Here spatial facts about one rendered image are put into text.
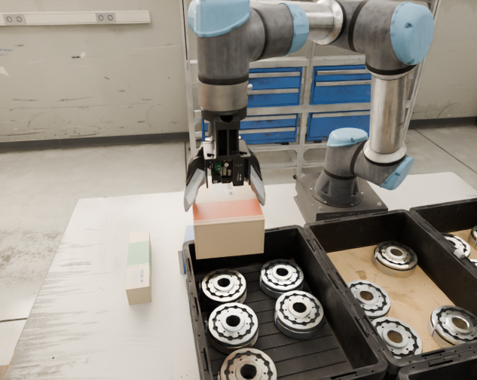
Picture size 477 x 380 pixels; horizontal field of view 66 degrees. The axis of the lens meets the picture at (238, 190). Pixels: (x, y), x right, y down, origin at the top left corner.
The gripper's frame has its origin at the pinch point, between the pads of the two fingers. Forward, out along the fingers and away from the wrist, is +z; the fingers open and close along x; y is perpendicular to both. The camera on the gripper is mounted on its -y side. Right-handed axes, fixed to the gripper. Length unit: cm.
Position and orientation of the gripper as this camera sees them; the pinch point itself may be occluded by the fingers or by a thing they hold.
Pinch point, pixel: (224, 206)
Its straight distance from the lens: 68.7
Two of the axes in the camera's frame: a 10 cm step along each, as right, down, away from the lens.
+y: 1.4, 5.3, -8.4
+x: 9.9, -0.7, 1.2
